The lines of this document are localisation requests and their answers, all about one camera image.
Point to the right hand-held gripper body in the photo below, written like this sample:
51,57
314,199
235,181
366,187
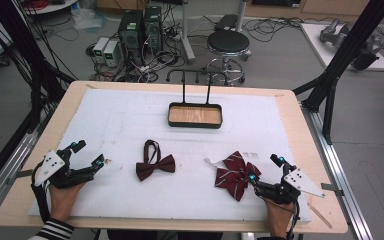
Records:
280,193

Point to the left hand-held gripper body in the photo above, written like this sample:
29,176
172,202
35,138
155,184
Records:
63,175

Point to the striped red bow tie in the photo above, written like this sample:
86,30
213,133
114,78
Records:
233,176

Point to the plain dark red bow tie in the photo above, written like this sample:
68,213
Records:
156,166

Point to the black rack with wooden tray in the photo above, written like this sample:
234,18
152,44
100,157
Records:
195,116

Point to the person's right hand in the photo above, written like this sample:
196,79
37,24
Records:
279,218

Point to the person's left hand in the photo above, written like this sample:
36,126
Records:
63,203

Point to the wooden table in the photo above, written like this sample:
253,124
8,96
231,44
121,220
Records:
300,140

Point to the thin wooden strip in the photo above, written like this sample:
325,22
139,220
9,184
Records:
320,216

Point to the white foam mat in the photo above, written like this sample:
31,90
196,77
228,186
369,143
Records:
146,203

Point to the grey power supply unit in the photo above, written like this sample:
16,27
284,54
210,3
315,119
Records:
100,48
111,52

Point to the white floor board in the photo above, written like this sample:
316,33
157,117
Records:
313,40

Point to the clear plastic bag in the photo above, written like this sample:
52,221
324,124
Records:
88,18

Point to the black round stool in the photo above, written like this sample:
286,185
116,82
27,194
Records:
228,41

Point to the black computer tower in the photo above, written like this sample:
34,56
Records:
130,28
153,28

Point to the round white table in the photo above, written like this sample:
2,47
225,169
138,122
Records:
51,6

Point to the black flat box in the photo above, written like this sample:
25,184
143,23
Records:
226,22

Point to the desk with grey legs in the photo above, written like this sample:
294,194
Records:
187,33

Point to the aluminium rail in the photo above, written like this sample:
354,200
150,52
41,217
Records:
340,173
3,173

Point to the black metal frame post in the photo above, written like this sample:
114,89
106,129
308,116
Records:
350,50
23,50

